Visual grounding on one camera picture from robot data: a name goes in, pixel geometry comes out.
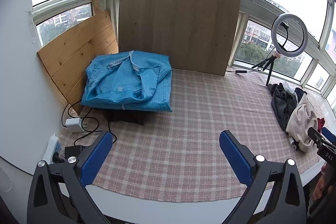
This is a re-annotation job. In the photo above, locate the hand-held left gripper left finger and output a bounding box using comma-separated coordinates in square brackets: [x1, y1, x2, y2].
[27, 131, 113, 224]

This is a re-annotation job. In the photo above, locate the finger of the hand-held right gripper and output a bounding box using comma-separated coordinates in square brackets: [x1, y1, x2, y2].
[322, 126, 336, 143]
[307, 127, 332, 148]

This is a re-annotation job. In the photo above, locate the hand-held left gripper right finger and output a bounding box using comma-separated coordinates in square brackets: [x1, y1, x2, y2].
[219, 130, 307, 224]

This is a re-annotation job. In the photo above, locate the cream knit sweater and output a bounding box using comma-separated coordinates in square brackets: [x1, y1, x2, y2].
[286, 94, 326, 152]

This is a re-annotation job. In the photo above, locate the person's right hand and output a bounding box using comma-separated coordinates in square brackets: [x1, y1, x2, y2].
[312, 164, 328, 201]

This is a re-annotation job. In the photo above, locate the black plug adapter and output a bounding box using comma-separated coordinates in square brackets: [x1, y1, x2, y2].
[52, 145, 84, 163]

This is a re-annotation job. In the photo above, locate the white charger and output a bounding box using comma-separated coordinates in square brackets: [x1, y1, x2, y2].
[66, 118, 85, 133]

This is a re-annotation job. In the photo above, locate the white power strip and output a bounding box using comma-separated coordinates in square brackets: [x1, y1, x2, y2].
[43, 133, 62, 164]

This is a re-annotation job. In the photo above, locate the dark grey garment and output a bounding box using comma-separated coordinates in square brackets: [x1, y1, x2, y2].
[268, 83, 307, 132]

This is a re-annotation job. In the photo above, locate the dark folded garment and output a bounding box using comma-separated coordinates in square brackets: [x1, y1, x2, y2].
[104, 108, 146, 126]

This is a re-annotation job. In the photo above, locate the light grey garment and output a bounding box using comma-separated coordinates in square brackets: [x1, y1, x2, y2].
[283, 82, 297, 94]

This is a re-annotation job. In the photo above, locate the pink plaid cloth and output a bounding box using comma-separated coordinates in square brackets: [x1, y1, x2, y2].
[59, 68, 326, 203]

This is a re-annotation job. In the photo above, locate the blue folded jacket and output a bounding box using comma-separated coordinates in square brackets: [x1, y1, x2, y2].
[80, 50, 173, 113]

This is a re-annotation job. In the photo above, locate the pine wood board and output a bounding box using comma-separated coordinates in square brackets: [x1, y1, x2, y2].
[37, 9, 119, 115]

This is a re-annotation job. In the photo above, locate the pink white apartment building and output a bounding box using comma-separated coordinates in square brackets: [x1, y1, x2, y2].
[241, 21, 279, 52]

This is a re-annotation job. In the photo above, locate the light grey-brown wood board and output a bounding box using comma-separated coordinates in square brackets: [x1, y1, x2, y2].
[118, 0, 241, 77]

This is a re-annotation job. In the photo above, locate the small wood strip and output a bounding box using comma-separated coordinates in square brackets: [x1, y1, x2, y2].
[91, 0, 103, 15]

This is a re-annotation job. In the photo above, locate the black charger cable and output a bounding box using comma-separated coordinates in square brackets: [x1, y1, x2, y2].
[61, 101, 117, 146]

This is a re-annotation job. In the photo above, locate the ring light cable with controller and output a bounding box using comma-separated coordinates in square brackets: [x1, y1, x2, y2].
[228, 67, 263, 75]

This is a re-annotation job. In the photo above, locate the white ring light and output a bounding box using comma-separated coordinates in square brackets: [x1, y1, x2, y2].
[271, 13, 308, 58]

